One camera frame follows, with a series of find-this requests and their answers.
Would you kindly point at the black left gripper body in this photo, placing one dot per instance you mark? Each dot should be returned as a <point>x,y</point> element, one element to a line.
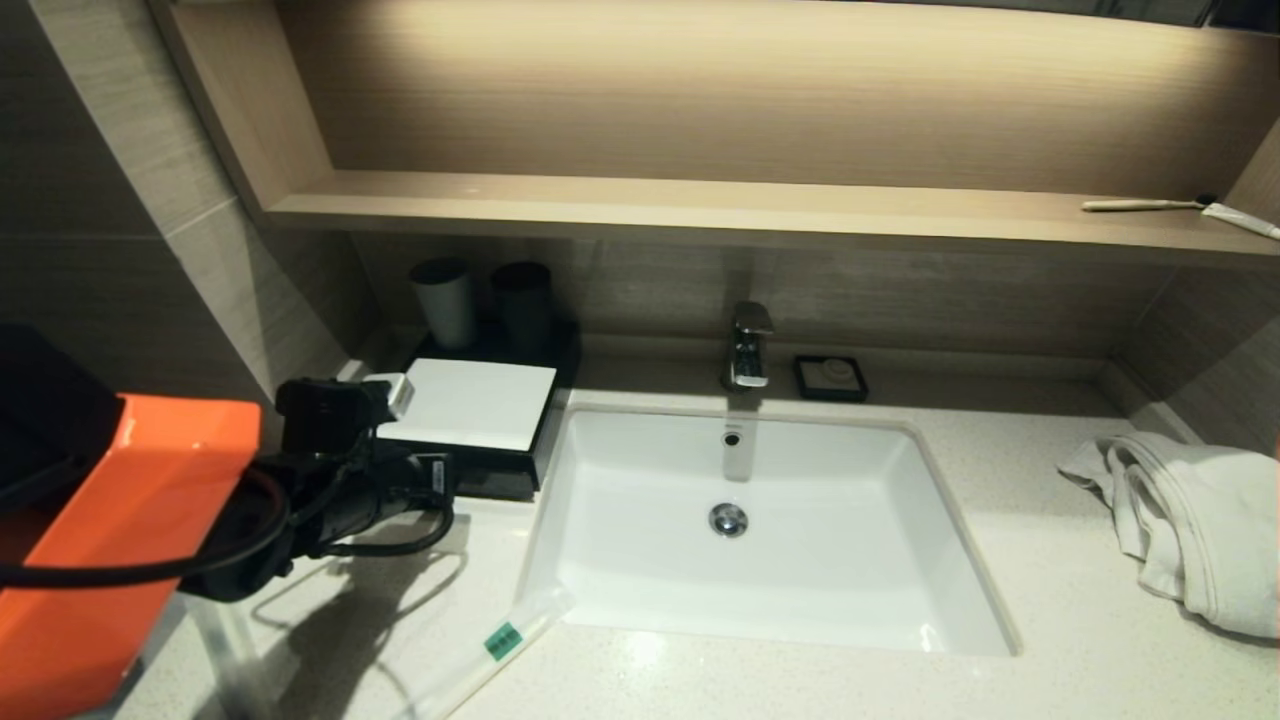
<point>360,505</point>

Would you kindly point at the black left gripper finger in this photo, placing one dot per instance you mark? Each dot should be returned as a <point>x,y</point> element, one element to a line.
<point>442,468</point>
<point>443,497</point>

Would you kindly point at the orange and black left arm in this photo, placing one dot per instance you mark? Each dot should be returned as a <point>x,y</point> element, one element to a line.
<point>130,520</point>

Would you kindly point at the black amenity drawer box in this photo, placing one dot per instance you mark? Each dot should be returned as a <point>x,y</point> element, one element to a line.
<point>560,360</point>

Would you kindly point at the white square pad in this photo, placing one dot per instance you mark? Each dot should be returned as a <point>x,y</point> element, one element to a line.
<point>475,403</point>

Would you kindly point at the long packet with green label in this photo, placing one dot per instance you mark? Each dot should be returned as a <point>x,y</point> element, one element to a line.
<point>505,638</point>

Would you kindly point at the grey cup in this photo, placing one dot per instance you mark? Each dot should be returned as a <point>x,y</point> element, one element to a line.
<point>447,305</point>

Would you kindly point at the black cup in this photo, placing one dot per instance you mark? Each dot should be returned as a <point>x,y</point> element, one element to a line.
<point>524,305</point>

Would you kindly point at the translucent packet with dark comb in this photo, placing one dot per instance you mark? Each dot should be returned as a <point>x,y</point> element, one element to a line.
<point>235,660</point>

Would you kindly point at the white rectangular sink basin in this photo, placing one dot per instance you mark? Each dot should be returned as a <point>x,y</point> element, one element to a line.
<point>640,560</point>

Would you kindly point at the chrome sink drain stopper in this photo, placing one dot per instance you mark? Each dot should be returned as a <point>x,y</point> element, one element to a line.
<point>728,520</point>

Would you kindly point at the chrome faucet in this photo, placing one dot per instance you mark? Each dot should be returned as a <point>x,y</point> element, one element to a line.
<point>748,345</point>

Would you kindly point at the black square soap dish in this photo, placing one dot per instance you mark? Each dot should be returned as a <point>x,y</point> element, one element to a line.
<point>800,384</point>

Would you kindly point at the round white soap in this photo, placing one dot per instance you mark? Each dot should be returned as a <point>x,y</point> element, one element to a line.
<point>830,376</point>

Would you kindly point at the beige toothbrush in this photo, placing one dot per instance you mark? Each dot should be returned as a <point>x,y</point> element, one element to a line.
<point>1135,205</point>

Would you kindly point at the white crumpled towel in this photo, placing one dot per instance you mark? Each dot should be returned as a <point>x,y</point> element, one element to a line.
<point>1210,530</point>

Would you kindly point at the white toothpaste tube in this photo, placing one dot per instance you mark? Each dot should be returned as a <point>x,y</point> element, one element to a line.
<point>1240,219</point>

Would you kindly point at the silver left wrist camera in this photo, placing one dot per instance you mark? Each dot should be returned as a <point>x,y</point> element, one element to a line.
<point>392,395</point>

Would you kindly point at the wooden wall shelf niche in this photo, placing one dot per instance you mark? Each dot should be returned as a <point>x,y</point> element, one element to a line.
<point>700,214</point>

